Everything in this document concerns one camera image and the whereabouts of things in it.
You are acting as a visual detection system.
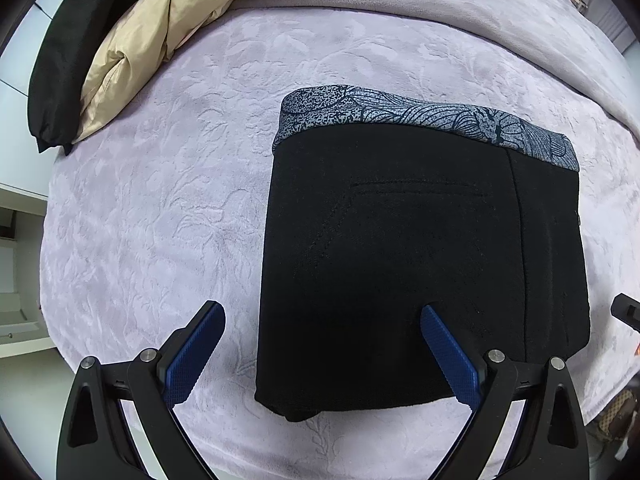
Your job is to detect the black pants with patterned waistband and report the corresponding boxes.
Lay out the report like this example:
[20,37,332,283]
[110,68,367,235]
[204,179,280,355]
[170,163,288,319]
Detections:
[254,86,592,423]

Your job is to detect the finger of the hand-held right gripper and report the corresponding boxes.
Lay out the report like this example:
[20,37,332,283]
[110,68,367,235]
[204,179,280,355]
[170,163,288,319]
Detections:
[611,292,640,333]

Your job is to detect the white cabinet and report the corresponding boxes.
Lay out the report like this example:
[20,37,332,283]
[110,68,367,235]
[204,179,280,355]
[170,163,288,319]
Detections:
[0,0,66,361]

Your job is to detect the black garment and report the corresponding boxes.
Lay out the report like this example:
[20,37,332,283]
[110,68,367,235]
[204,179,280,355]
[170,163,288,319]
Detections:
[27,0,181,156]

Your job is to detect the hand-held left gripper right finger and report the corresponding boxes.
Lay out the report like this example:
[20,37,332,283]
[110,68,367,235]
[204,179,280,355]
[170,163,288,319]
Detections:
[420,304,591,480]

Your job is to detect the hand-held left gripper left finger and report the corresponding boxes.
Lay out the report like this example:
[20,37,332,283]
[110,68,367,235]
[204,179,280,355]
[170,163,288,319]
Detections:
[56,300,227,480]

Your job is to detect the brown patterned bag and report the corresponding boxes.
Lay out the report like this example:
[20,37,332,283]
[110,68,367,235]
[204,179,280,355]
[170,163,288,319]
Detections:
[585,390,640,443]

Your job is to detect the lavender embossed blanket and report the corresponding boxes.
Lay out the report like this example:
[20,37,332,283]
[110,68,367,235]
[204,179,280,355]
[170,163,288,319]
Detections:
[37,0,640,480]

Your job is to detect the beige jacket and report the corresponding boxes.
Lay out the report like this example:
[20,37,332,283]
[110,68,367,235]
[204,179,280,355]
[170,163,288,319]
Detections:
[72,0,311,143]

